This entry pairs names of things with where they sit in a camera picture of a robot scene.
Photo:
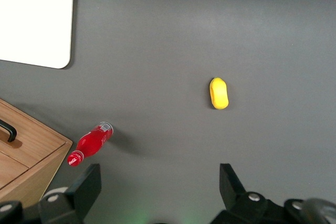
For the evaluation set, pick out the wooden drawer front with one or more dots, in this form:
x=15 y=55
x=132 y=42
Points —
x=10 y=171
x=36 y=140

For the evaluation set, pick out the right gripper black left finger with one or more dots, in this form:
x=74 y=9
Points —
x=78 y=197

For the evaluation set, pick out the wooden drawer cabinet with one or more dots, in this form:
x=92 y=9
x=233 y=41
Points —
x=44 y=166

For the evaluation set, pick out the yellow lemon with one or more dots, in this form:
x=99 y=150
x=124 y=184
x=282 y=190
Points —
x=219 y=94

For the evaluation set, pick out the red coke bottle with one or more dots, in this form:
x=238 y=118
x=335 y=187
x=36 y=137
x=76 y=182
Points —
x=90 y=140

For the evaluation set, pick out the cream rectangular tray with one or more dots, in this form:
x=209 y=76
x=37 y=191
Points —
x=34 y=16

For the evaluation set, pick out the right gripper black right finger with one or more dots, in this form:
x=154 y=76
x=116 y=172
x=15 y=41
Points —
x=236 y=200

